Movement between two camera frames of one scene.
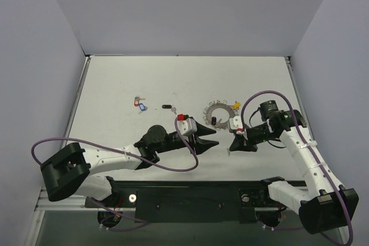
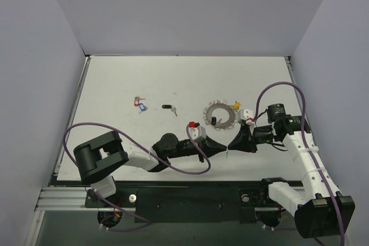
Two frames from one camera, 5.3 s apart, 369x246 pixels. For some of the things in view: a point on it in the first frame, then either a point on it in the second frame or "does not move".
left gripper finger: [203, 131] → [211, 147]
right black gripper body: [245, 137] does not move
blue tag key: [142, 108] does not move
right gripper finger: [238, 144] does not move
